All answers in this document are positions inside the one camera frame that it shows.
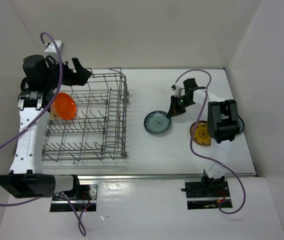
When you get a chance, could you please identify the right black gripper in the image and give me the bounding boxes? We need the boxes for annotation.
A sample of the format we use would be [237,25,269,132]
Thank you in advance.
[167,94,195,118]

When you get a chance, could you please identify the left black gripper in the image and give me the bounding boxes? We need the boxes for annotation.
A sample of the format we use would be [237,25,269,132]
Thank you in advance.
[44,55,92,91]

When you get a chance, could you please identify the blue patterned plate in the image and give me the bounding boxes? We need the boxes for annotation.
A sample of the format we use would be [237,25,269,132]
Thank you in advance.
[237,116,245,135]
[143,110,172,135]

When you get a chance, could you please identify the orange plate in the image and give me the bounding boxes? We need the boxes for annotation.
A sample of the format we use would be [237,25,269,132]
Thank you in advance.
[53,92,77,120]

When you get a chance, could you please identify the yellow patterned plate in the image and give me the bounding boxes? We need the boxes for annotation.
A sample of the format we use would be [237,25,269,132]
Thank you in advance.
[189,120,211,147]

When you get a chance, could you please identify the cream plate small motifs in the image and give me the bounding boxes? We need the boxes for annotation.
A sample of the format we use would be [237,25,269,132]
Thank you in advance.
[49,103,63,121]

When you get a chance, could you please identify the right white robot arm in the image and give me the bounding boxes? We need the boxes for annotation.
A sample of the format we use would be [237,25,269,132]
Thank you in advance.
[167,78,241,197]

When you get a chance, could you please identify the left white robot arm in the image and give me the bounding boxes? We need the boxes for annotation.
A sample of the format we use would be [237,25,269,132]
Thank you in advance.
[0,54,92,200]

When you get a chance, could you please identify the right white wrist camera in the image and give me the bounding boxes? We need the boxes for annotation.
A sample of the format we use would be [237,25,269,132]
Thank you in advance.
[171,84,185,98]

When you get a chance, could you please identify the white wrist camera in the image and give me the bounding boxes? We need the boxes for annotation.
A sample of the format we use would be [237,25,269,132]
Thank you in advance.
[44,40,64,54]
[171,84,185,98]

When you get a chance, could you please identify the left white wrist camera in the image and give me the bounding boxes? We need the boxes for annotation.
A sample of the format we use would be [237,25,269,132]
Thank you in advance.
[44,40,64,54]

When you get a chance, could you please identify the grey wire dish rack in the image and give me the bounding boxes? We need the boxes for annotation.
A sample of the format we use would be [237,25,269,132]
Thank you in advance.
[42,68,129,165]

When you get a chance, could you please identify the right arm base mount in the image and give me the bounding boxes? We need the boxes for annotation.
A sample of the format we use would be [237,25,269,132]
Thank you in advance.
[180,181,233,210]

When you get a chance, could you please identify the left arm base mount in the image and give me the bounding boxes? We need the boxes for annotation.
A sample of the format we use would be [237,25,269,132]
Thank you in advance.
[49,182,98,213]

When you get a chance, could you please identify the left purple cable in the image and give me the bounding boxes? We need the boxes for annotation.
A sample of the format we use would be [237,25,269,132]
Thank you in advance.
[0,31,87,237]

